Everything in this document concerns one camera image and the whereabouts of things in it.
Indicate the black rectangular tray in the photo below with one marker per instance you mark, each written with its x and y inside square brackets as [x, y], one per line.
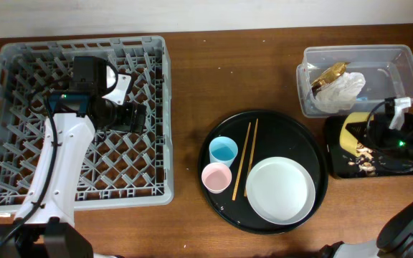
[335, 168]

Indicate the yellow bowl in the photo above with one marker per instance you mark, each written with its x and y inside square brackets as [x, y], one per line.
[348, 141]

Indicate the clear plastic storage bin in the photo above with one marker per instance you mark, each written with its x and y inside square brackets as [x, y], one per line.
[387, 68]

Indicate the white napkin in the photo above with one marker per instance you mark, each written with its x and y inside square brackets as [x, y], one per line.
[340, 94]

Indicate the gold foil wrapper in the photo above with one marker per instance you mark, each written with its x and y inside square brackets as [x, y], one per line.
[329, 75]

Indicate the pink plastic cup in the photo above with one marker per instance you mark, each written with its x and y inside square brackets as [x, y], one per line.
[216, 177]

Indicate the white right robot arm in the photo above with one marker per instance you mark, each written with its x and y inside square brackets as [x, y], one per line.
[394, 240]

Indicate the white round plate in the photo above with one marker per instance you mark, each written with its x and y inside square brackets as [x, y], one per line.
[280, 190]

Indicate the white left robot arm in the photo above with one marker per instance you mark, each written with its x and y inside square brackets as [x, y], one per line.
[76, 106]

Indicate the grey plastic dishwasher rack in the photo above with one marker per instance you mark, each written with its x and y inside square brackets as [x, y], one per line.
[120, 169]

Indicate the food scraps and rice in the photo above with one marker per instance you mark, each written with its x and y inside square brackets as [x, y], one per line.
[359, 161]

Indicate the round black serving tray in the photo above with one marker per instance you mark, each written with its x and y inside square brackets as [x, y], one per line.
[278, 135]

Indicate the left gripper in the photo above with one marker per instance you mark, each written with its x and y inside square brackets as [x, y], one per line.
[128, 112]

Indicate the blue plastic cup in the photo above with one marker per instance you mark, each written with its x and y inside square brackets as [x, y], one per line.
[222, 150]

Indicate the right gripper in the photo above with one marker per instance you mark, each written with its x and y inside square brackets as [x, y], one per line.
[373, 137]

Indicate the wooden chopstick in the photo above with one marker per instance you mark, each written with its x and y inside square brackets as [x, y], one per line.
[252, 150]
[241, 161]

